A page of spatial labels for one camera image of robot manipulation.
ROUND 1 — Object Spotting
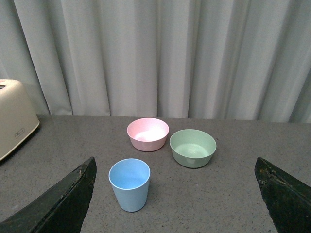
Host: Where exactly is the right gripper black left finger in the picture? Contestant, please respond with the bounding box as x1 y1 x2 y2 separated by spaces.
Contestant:
0 157 97 233

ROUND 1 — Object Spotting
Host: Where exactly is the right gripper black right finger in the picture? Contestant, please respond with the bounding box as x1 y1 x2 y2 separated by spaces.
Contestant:
254 157 311 233

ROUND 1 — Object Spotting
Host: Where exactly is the light blue plastic cup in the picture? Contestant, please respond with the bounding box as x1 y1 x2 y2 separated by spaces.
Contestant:
108 158 151 212

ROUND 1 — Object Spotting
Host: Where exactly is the cream white toaster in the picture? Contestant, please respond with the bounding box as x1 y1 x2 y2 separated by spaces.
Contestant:
0 79 40 160

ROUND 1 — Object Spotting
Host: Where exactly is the green plastic bowl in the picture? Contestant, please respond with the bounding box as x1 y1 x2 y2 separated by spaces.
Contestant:
170 129 217 168

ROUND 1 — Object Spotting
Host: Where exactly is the grey curtain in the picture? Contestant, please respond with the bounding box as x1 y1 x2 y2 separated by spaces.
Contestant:
0 0 311 123

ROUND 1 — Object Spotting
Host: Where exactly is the pink plastic bowl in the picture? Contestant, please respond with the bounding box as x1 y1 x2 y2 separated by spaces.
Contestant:
126 118 170 152

